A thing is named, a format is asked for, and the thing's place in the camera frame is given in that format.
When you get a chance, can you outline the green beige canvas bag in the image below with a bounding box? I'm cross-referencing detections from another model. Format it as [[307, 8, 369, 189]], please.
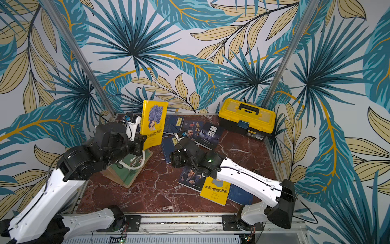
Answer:
[[101, 149, 153, 188]]

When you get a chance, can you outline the dark book old man front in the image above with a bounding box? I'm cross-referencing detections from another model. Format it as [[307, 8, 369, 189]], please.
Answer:
[[178, 166, 206, 192]]

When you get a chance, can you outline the dark book old man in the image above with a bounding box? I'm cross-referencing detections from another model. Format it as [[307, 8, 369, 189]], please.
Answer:
[[182, 120, 204, 141], [178, 166, 206, 192]]

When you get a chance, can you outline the yellow book purple hedgehog cover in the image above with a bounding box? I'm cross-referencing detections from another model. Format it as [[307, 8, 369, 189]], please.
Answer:
[[140, 100, 168, 150]]

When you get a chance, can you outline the yellow book cartoon figure cover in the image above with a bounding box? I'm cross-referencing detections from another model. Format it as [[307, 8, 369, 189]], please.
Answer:
[[200, 177, 231, 206]]

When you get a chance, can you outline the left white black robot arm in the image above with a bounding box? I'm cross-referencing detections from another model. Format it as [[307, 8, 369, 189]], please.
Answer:
[[1, 112, 146, 244]]

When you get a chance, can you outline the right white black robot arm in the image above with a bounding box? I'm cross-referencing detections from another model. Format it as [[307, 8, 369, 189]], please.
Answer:
[[170, 137, 296, 229]]

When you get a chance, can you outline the blue book centre table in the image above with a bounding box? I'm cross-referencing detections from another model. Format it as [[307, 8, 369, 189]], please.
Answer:
[[161, 137, 178, 164]]

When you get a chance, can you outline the dark book old man back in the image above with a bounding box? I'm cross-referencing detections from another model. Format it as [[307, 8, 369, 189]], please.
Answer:
[[182, 120, 204, 141]]

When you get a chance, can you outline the black wolf cover book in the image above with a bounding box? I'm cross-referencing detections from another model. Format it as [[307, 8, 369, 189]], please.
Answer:
[[195, 123, 224, 150]]

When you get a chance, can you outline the blue book back middle right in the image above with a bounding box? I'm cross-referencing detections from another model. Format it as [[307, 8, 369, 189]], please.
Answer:
[[164, 115, 184, 136]]

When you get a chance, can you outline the blue book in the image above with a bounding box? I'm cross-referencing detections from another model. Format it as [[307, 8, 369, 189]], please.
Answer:
[[228, 184, 254, 205], [164, 115, 184, 136]]

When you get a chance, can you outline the blue book front right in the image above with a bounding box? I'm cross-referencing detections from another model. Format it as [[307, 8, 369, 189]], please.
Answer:
[[228, 184, 254, 205]]

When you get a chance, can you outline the yellow black toolbox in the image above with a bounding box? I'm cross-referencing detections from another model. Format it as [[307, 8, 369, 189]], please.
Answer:
[[218, 99, 276, 141]]

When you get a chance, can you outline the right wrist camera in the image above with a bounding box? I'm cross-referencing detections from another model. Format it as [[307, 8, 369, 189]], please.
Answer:
[[175, 131, 189, 141]]

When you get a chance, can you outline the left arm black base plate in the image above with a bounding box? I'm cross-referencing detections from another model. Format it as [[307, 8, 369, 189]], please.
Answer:
[[97, 215, 141, 233]]

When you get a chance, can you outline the left metal frame post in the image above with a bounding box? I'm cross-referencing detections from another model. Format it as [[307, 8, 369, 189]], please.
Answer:
[[42, 0, 116, 116]]

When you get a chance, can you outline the metal frame post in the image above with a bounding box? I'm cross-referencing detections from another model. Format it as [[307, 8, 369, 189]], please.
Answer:
[[261, 0, 320, 108], [42, 0, 116, 116]]

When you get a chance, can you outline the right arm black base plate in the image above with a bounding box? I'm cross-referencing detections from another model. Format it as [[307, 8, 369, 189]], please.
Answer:
[[221, 214, 264, 231]]

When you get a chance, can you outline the front aluminium rail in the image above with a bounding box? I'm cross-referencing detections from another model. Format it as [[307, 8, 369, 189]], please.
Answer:
[[66, 213, 313, 244]]

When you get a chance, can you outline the right metal frame post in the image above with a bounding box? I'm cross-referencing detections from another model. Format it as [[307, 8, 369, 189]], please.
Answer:
[[261, 0, 320, 108]]

